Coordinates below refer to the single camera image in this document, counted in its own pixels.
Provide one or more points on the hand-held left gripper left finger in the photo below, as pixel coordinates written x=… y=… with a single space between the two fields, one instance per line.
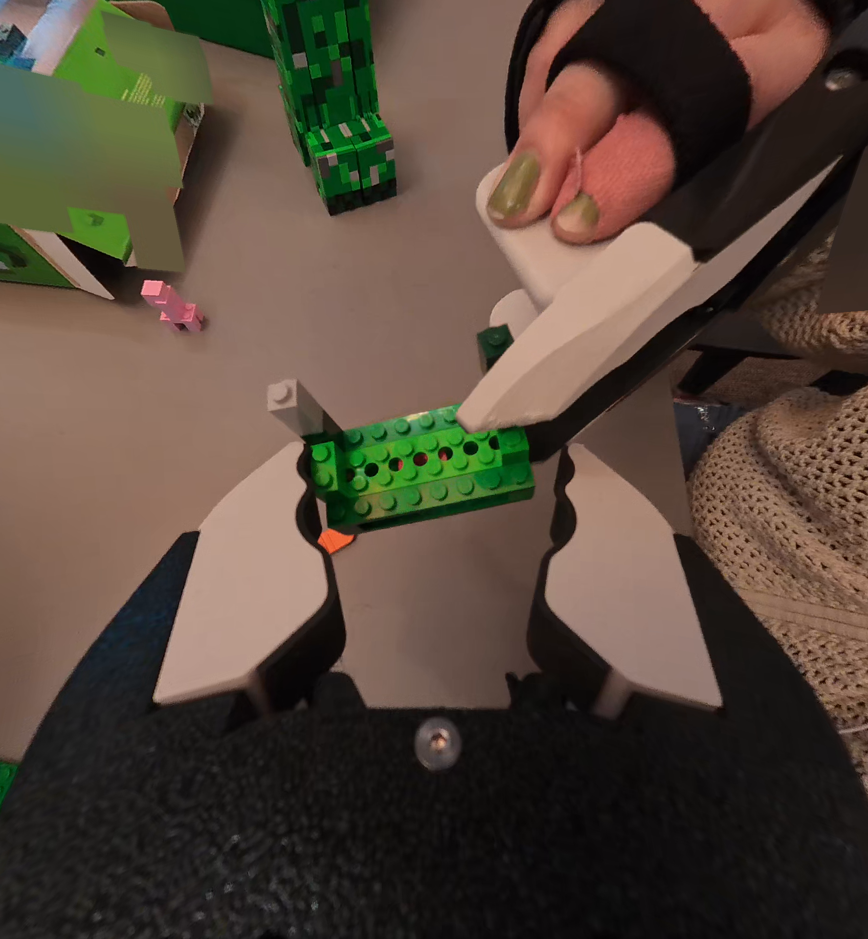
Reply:
x=250 y=587

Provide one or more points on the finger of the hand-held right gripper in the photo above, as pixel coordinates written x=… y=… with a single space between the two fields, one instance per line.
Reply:
x=610 y=403
x=588 y=323

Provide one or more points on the orange brick separator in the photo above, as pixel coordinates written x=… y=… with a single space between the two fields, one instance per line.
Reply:
x=335 y=541

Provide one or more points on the pink lego pig figure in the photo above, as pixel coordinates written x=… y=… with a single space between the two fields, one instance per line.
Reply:
x=173 y=304

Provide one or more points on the person's right hand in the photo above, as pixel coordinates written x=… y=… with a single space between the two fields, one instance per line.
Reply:
x=573 y=132

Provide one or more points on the green lego creeper figure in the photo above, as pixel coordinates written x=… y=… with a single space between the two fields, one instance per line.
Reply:
x=331 y=88

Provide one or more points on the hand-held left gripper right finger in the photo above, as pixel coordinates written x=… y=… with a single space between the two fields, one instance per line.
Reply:
x=632 y=601

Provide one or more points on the green lego set box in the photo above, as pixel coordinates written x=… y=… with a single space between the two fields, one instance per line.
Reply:
x=8 y=249

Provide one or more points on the person's right forearm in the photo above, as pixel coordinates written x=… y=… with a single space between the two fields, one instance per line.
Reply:
x=844 y=337

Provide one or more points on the green lego assembly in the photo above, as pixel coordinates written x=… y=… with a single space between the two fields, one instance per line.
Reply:
x=419 y=477

